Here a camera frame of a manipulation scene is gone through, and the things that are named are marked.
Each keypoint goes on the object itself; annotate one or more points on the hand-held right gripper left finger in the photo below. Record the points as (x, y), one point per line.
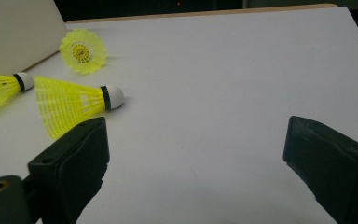
(74, 161)

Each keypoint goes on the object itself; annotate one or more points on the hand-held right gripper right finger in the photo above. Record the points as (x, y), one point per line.
(332, 165)

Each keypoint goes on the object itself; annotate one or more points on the white board sheet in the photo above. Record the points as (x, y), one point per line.
(205, 77)

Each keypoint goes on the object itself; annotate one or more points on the white plastic storage bin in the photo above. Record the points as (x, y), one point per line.
(15, 31)

